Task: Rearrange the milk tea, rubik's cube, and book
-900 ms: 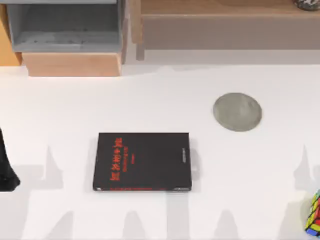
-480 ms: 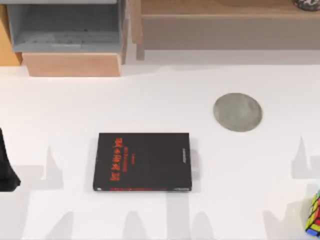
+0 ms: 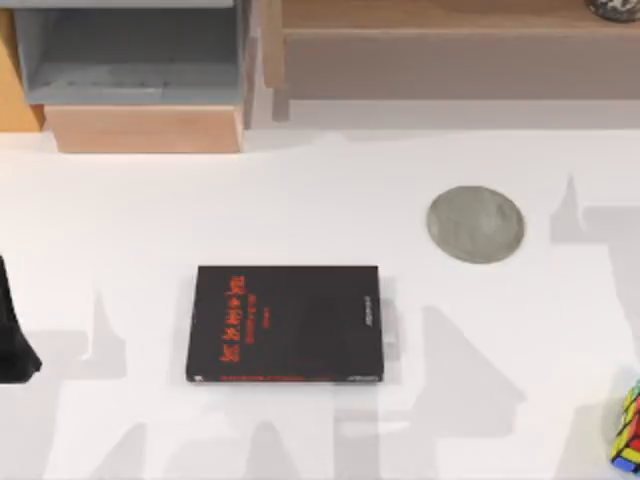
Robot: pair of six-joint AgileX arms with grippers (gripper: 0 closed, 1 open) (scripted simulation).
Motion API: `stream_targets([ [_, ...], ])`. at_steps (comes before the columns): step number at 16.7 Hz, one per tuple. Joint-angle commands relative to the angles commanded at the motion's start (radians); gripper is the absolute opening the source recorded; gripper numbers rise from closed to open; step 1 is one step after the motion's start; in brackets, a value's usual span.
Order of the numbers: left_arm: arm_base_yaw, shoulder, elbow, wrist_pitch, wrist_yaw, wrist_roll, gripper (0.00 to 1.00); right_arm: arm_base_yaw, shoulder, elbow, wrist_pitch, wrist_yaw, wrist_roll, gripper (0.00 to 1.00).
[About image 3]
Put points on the black book with red lettering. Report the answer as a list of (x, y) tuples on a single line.
[(285, 325)]

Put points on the round grey coaster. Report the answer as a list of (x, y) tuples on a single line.
[(475, 224)]

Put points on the pale wooden drawer front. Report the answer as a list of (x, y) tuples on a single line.
[(142, 127)]

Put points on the wooden open shelf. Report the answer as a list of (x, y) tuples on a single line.
[(450, 55)]

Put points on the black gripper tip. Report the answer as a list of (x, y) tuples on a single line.
[(11, 340)]

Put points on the orange wooden cupboard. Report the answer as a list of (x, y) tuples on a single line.
[(15, 80)]

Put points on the multicoloured puzzle cube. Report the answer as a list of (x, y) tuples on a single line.
[(629, 435)]

